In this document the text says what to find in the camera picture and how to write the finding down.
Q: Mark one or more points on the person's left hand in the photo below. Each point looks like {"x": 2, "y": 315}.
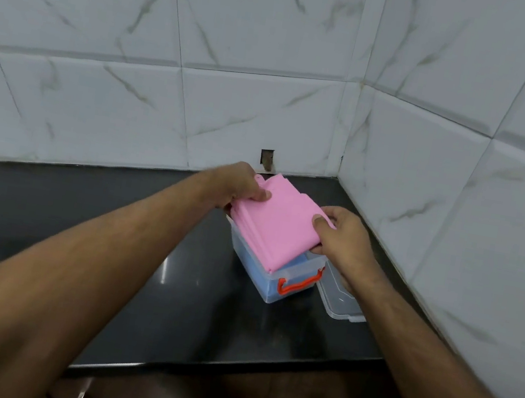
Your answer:
{"x": 232, "y": 182}

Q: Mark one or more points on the person's right hand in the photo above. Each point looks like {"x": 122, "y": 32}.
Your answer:
{"x": 345, "y": 243}

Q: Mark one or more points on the person's left thumb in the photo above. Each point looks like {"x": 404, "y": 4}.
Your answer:
{"x": 256, "y": 194}

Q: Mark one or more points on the person's right thumb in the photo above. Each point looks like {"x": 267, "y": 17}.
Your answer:
{"x": 320, "y": 231}

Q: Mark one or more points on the pink cloth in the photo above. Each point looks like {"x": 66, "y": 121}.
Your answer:
{"x": 278, "y": 224}

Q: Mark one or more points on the person's right forearm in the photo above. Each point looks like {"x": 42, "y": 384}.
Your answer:
{"x": 432, "y": 380}

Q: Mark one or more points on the person's left forearm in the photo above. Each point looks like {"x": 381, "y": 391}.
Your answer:
{"x": 60, "y": 268}

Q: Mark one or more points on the clear plastic storage box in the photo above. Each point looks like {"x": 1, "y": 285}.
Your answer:
{"x": 275, "y": 273}

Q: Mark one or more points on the clear plastic box lid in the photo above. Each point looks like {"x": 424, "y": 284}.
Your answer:
{"x": 339, "y": 294}

